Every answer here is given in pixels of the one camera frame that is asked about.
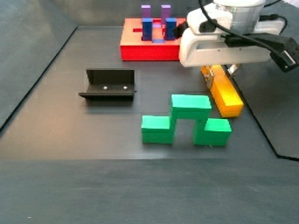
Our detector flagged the dark grey work mat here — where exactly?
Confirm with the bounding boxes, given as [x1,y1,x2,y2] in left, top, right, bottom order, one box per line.
[0,27,277,160]

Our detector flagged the blue U-shaped block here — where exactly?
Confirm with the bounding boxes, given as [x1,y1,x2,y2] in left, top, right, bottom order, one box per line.
[142,17,177,43]

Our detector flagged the red slotted base board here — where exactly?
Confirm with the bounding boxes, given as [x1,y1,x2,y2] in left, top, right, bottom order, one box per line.
[119,18,181,61]

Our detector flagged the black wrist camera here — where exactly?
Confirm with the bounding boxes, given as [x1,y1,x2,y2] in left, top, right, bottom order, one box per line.
[225,33,299,73]

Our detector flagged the black angled metal bracket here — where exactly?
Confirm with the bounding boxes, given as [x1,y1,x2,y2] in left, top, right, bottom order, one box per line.
[79,68,137,101]

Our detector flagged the green stepped arch block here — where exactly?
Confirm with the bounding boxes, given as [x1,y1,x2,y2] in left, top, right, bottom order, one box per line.
[142,94,233,146]

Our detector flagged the purple U-shaped block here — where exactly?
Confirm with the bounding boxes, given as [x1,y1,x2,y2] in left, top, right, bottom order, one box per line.
[141,4,173,27]

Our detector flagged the yellow long block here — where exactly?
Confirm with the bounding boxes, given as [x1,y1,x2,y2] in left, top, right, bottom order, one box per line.
[201,65,245,118]

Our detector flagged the black cable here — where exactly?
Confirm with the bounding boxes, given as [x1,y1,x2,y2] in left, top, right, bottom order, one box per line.
[198,0,290,45]

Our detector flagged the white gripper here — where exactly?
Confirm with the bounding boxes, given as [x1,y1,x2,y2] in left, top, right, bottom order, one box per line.
[179,2,285,88]

